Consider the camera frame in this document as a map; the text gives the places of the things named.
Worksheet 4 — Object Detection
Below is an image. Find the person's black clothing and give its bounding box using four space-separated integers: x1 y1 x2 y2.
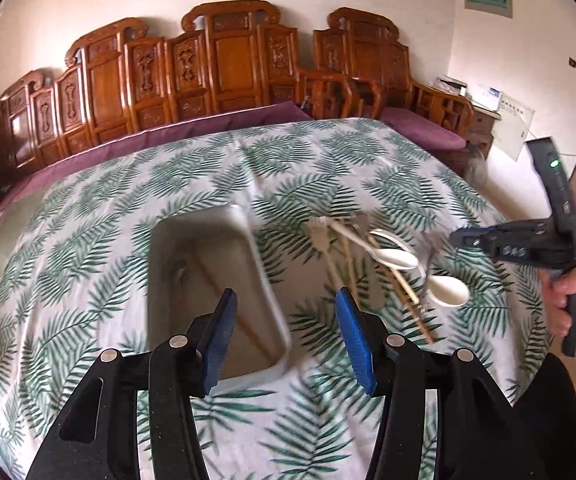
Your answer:
515 352 576 480

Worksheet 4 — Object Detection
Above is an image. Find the wooden chopstick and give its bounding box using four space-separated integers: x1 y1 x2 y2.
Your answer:
200 259 265 342
383 265 426 313
315 217 434 345
340 227 357 290

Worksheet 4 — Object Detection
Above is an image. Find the carved wooden armchair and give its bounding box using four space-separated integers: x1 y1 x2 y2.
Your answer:
295 7 476 151

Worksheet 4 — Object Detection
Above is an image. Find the wooden side table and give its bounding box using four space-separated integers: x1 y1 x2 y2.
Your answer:
468 102 501 158

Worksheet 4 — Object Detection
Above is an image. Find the carved wooden bench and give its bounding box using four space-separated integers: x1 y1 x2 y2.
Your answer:
0 0 319 173

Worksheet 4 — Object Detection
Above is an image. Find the cream white spoon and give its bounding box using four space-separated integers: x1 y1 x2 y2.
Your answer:
368 229 421 272
415 255 471 308

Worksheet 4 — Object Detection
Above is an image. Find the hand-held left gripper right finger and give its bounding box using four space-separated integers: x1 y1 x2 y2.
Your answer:
336 288 548 480

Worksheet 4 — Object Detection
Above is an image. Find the leaf print tablecloth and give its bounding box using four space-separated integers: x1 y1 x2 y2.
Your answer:
0 117 563 480

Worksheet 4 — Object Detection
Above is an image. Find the hanging paper sheet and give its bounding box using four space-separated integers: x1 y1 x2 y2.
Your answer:
490 105 536 162

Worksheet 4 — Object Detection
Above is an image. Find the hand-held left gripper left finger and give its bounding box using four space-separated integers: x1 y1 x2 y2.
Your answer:
25 287 241 480

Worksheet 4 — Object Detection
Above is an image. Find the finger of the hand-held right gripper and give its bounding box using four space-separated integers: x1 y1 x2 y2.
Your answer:
450 224 494 254

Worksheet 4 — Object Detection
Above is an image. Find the white blue box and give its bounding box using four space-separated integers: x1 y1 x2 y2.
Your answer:
472 85 504 112

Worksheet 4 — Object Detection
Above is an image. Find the grey rectangular tray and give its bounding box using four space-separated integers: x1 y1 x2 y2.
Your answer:
147 205 293 383

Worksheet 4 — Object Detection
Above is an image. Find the purple armchair cushion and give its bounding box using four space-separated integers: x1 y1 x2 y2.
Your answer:
378 106 469 152

